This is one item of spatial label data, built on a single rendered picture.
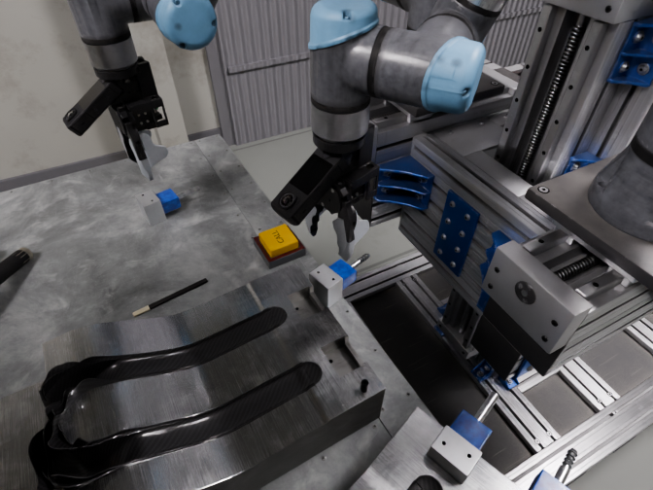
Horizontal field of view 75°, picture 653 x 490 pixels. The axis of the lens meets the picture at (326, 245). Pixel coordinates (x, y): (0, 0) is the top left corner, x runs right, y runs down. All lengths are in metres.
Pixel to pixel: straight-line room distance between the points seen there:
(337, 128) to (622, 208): 0.38
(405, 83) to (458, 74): 0.05
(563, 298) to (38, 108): 2.39
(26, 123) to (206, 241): 1.80
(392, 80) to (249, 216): 0.56
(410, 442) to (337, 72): 0.46
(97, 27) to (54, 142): 1.87
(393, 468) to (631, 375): 1.17
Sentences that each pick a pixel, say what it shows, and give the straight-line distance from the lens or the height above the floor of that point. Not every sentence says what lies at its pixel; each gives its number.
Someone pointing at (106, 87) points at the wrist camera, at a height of 1.10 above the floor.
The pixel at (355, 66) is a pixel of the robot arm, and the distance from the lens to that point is 0.50.
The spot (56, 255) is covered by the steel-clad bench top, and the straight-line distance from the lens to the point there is 1.02.
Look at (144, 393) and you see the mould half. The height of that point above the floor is 0.92.
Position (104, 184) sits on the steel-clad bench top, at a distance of 1.17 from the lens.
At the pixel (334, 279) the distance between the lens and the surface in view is 0.75.
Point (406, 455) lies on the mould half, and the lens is 0.60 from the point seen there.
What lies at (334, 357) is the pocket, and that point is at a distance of 0.65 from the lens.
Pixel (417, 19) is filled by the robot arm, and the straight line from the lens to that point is 0.92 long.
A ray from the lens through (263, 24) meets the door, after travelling 2.56.
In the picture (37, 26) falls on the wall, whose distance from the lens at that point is 2.45.
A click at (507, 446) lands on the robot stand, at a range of 1.38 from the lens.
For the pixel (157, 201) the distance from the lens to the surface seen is 0.97.
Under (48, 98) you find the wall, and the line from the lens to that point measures 2.55.
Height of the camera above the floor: 1.42
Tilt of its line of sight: 45 degrees down
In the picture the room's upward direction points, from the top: straight up
